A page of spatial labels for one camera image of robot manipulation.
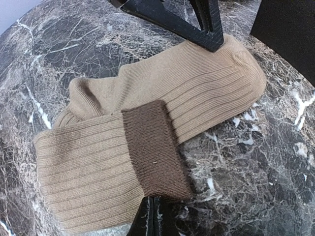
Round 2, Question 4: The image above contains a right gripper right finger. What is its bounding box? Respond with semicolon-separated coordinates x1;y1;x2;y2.
154;196;180;236

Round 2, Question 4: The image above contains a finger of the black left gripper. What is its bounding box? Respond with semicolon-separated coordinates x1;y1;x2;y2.
109;0;224;52

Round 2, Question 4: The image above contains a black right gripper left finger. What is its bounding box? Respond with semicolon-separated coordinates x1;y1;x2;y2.
127;197;154;236

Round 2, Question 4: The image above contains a brown sock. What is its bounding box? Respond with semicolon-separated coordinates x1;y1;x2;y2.
34;35;266;235

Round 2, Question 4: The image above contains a black compartment storage box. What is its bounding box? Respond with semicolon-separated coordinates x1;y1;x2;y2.
251;0;315;85

